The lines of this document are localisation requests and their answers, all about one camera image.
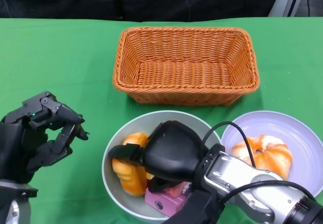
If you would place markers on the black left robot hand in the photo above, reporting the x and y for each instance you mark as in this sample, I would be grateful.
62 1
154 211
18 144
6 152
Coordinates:
15 143

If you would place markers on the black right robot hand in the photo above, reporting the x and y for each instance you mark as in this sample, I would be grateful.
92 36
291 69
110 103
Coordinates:
171 150

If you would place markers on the grey-green bowl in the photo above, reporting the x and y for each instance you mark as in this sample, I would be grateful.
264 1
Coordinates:
141 123

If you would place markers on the orange striped bread roll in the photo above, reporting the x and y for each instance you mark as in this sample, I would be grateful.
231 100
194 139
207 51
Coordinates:
275 156
131 178

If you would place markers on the pink rectangular cake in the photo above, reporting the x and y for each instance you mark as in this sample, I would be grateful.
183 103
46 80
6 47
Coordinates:
164 203

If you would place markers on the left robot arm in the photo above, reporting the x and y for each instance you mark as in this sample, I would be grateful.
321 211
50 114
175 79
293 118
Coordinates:
12 203

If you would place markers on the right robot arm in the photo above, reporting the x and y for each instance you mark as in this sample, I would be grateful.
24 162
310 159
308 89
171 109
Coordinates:
252 183

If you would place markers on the orange wicker basket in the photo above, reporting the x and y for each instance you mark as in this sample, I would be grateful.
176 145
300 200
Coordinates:
181 75

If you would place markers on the lavender plate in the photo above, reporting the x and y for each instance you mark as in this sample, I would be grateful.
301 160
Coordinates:
265 123

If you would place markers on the green tablecloth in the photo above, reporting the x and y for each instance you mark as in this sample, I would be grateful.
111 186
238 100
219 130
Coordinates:
50 57

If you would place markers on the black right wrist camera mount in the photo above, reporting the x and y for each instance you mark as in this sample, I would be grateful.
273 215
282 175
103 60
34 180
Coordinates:
199 209

